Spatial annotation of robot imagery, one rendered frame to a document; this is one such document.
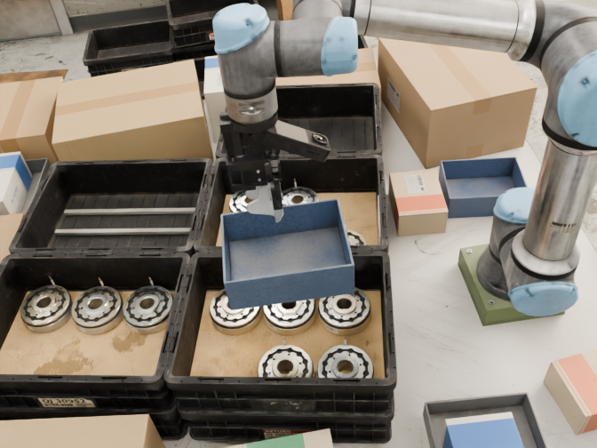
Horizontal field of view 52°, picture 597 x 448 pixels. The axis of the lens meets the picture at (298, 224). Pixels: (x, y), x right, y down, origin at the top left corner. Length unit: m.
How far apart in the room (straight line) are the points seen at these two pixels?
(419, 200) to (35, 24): 3.27
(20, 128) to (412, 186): 1.10
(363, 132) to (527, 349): 0.69
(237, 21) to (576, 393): 0.90
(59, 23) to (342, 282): 3.57
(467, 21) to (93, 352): 0.91
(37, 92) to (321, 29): 1.34
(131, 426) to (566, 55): 0.88
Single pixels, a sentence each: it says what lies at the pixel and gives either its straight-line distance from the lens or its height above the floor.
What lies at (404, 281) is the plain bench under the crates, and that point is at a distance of 1.49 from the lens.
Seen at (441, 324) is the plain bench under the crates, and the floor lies 0.70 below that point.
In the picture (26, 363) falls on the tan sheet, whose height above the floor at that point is 0.83.
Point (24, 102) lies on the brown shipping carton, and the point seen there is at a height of 0.86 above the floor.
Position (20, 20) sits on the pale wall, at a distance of 4.40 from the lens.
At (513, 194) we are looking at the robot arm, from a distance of 1.31.
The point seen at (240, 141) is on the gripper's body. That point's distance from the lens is 0.94.
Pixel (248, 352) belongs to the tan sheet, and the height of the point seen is 0.83.
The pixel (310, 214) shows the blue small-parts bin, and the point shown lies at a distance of 1.06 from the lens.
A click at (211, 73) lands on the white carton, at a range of 1.90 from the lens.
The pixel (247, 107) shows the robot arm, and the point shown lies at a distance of 0.89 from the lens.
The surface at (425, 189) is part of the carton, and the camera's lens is 1.60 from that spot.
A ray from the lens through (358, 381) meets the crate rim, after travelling 1.06.
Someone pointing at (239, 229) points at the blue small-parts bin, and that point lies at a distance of 1.07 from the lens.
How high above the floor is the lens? 1.85
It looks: 45 degrees down
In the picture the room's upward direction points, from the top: 6 degrees counter-clockwise
